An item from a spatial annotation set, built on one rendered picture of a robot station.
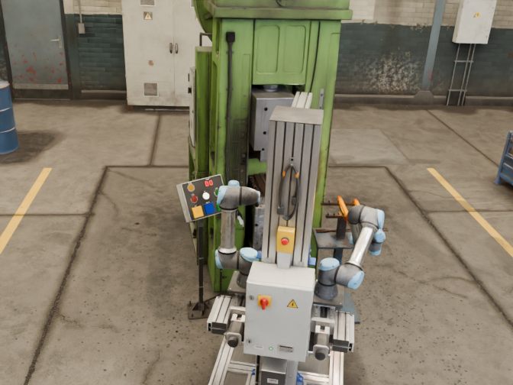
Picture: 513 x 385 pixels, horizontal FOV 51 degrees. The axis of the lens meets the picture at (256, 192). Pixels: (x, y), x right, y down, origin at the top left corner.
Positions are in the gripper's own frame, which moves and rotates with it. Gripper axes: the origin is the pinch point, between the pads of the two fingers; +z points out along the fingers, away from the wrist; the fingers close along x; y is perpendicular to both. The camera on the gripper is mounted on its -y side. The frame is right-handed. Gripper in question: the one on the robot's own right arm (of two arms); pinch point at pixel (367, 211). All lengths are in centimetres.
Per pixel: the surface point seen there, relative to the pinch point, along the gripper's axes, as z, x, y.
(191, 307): 22, -129, 103
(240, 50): 45, -94, -104
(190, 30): 563, -148, -32
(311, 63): 52, -41, -95
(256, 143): 33, -80, -39
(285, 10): 43, -64, -132
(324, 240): 15.6, -25.1, 34.0
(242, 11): 39, -94, -131
